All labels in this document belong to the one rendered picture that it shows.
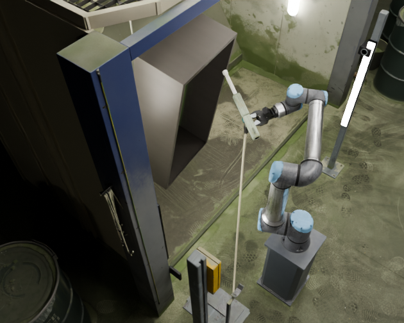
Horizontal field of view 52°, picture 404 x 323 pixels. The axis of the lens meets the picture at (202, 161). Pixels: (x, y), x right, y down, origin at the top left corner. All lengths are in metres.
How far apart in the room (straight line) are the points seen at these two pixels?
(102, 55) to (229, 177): 2.60
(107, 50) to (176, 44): 1.11
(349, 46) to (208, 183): 1.88
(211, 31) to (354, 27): 1.85
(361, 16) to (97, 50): 3.02
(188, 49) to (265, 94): 2.30
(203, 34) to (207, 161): 1.65
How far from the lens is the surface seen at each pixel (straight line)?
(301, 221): 2.67
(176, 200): 3.76
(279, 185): 2.20
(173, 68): 2.43
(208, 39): 2.66
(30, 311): 2.62
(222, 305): 2.50
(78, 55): 1.52
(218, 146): 4.15
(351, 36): 4.29
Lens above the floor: 3.13
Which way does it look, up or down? 50 degrees down
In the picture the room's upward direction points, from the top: 2 degrees counter-clockwise
